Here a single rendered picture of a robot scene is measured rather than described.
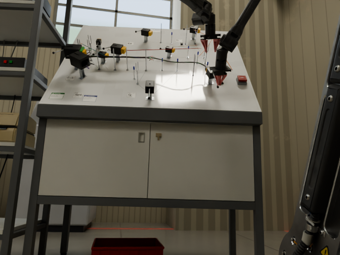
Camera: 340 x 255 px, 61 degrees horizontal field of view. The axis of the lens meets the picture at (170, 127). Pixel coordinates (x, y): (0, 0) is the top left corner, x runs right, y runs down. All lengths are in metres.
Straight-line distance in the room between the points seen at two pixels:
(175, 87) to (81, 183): 0.73
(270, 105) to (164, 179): 2.59
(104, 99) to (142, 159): 0.38
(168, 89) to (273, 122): 2.36
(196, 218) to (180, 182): 1.90
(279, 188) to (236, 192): 2.24
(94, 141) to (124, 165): 0.20
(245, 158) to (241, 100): 0.32
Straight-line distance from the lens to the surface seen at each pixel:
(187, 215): 3.36
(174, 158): 1.52
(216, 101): 1.62
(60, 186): 1.59
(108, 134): 1.56
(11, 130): 1.72
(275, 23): 4.40
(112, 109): 1.54
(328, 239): 0.47
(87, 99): 1.62
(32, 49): 1.77
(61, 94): 1.69
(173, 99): 1.59
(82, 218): 3.10
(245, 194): 1.57
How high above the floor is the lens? 0.46
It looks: 12 degrees up
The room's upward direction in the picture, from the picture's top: 2 degrees clockwise
